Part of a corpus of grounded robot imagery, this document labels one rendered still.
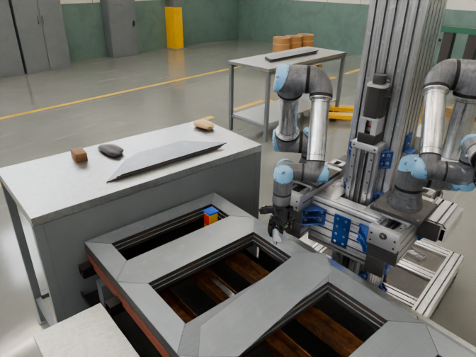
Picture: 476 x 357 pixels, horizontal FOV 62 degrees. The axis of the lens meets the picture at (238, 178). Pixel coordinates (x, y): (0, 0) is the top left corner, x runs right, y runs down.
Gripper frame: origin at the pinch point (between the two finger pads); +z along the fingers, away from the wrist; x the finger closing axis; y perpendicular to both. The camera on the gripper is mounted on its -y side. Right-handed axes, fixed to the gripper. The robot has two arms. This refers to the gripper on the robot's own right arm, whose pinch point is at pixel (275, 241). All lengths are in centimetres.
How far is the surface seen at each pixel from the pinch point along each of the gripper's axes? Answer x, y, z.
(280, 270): -6.6, 10.3, 6.1
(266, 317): -29.2, 24.8, 6.5
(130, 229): -40, -56, 6
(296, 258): 4.3, 9.2, 5.9
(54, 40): 192, -855, 21
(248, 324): -36.3, 22.9, 6.5
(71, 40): 255, -925, 34
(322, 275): 4.2, 23.4, 6.1
